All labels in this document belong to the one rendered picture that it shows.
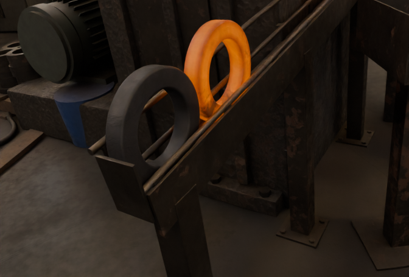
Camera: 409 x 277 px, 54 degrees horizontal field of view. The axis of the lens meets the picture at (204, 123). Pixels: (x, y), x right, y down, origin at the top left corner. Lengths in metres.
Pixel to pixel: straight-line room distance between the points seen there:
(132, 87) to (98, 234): 1.00
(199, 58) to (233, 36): 0.11
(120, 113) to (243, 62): 0.32
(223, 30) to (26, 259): 1.09
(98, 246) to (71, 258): 0.09
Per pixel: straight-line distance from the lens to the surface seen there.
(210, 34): 0.68
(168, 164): 0.60
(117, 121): 0.55
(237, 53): 0.78
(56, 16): 1.95
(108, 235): 1.48
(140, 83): 0.56
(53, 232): 1.59
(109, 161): 0.57
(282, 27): 1.06
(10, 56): 2.45
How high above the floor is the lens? 0.93
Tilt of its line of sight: 27 degrees down
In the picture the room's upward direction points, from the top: 9 degrees counter-clockwise
